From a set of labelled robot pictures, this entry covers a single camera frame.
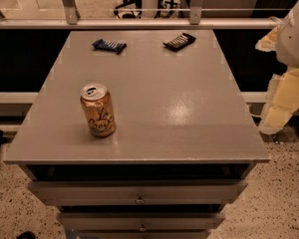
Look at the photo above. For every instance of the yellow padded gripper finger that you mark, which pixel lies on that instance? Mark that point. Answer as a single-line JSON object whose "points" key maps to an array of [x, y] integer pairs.
{"points": [[282, 99]]}

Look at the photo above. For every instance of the blue rxbar blueberry bar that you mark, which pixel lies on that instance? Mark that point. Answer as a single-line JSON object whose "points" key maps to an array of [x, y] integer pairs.
{"points": [[109, 46]]}

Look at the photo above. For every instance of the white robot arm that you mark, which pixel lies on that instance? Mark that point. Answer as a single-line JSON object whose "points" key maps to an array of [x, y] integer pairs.
{"points": [[282, 100]]}

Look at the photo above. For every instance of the black snack bar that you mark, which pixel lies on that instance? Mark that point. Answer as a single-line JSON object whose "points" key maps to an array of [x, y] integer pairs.
{"points": [[180, 42]]}

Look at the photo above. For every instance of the grey drawer cabinet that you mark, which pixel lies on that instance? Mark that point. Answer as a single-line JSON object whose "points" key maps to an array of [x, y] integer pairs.
{"points": [[178, 116]]}

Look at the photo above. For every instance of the black office chair base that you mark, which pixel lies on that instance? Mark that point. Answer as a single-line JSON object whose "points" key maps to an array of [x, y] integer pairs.
{"points": [[128, 0]]}

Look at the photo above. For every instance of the upper cabinet drawer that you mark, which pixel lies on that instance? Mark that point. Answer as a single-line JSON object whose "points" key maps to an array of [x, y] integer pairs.
{"points": [[84, 193]]}

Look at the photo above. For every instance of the cabinet drawer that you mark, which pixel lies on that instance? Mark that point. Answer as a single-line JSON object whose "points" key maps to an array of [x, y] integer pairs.
{"points": [[84, 193], [141, 222]]}

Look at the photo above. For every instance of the orange LaCroix can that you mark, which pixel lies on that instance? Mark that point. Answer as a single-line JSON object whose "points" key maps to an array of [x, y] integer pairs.
{"points": [[97, 106]]}

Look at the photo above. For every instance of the metal railing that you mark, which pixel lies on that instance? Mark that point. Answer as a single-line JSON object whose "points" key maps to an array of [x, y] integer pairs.
{"points": [[112, 14]]}

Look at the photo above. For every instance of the lower cabinet drawer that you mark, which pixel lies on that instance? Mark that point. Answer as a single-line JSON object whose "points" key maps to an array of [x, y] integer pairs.
{"points": [[141, 222]]}

